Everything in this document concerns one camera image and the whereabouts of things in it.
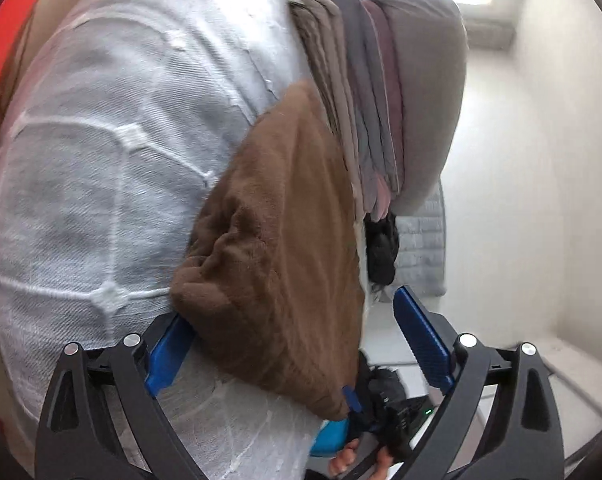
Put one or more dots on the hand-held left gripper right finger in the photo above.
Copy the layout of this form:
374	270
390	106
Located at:
423	340

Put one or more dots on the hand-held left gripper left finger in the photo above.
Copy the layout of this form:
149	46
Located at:
168	360

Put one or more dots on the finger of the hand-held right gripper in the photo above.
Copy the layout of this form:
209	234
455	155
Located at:
351	399

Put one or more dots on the brown jacket with fleece collar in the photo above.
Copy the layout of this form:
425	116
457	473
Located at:
281	260

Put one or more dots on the person's right hand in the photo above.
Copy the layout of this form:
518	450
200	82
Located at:
343	462

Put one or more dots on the black cloth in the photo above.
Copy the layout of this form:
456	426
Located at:
383	385

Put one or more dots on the grey padded headboard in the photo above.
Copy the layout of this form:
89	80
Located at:
421	250

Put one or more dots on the black puffer jacket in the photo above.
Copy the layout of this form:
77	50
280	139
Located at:
381	250

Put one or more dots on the pink blanket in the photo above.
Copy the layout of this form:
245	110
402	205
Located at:
381	195

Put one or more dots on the grey checked bed cover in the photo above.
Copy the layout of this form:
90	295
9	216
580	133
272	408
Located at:
106	160

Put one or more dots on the maroon quilt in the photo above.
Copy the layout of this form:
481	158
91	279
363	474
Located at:
388	85

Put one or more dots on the stack of folded quilts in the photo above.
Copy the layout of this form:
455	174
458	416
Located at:
356	60

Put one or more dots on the taupe quilt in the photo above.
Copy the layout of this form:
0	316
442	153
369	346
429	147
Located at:
326	60

